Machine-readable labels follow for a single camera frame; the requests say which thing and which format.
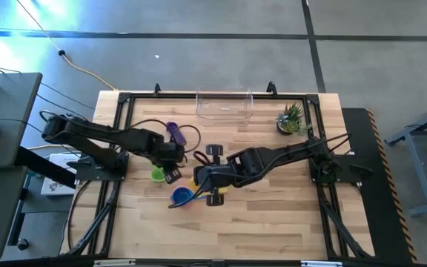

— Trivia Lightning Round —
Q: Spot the clear plastic basket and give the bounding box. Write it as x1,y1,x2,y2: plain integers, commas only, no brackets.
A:
195,88,254,127

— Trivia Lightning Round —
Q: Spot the potted succulent plant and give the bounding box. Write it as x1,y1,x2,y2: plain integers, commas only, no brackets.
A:
275,102,309,136

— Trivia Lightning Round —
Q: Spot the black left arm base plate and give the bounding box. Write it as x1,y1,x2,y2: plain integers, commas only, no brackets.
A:
67,151,130,182

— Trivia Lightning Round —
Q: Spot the black table frame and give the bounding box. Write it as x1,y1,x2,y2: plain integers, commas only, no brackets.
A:
61,81,376,267

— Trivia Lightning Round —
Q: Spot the grey metal table frame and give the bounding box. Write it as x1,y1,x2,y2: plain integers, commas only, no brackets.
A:
383,96,427,218

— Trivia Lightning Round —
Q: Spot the green measuring cup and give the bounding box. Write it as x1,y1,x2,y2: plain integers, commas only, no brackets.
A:
150,165,167,183

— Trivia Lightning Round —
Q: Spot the grey desk with keyboard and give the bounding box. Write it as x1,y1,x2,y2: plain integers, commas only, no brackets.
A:
0,72,43,170

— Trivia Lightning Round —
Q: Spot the dark blue measuring cup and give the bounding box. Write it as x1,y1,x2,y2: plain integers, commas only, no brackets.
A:
169,186,209,208

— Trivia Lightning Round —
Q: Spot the silver frame bracket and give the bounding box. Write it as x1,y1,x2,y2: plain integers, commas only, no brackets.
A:
301,260,343,267
93,259,136,267

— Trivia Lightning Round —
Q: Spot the yellow measuring cup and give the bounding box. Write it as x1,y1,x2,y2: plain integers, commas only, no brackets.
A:
188,177,230,196

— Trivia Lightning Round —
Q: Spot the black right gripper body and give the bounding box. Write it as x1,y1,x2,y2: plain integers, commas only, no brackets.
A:
193,143,239,207

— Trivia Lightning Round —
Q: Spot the yellow floor cable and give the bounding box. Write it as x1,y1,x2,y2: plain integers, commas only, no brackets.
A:
15,0,119,92

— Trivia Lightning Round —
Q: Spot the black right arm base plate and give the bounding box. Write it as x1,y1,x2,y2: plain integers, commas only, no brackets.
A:
308,154,374,185

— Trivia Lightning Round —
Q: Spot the black hazard-striped floor mat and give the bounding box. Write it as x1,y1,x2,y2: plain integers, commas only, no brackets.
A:
341,107,419,265

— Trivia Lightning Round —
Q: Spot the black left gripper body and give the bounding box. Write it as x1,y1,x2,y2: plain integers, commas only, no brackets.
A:
150,140,187,185

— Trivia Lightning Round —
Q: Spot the black desk support bar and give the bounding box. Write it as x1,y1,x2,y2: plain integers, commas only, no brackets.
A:
13,146,77,190

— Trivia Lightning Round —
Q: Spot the purple measuring cup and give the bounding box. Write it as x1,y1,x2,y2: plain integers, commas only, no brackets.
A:
165,122,188,146

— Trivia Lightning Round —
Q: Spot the white printed box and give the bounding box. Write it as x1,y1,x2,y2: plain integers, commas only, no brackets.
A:
41,153,85,197

